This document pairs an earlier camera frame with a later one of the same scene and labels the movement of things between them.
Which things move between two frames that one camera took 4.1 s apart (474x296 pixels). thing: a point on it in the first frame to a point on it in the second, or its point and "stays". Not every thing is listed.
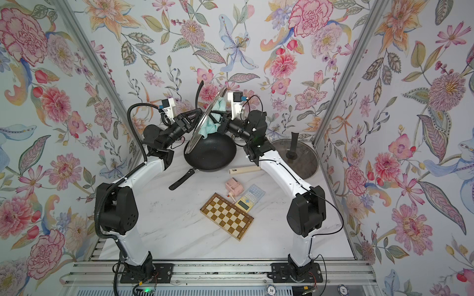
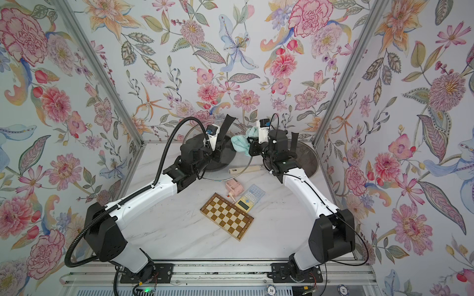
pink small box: [234, 187] stays
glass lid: [203, 118] to [230, 163]
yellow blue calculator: [247, 200] stays
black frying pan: [214, 151] stays
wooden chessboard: [229, 216] stays
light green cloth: [210, 126] to [241, 143]
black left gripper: [182, 121] to [217, 153]
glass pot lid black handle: [299, 155] stays
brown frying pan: [299, 156] stays
